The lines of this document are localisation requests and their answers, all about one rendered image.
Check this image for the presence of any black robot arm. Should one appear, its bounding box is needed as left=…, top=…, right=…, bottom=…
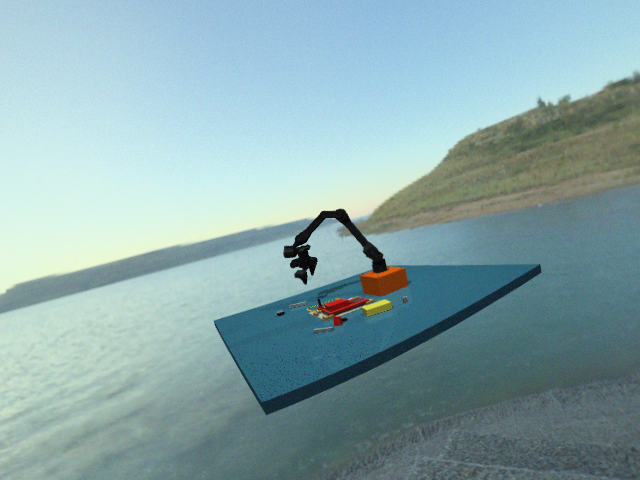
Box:
left=283, top=208, right=389, bottom=274

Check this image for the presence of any yellow rectangular block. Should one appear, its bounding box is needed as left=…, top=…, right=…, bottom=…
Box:
left=362, top=300, right=393, bottom=317

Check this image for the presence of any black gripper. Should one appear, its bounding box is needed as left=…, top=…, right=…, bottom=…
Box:
left=294, top=256, right=318, bottom=285

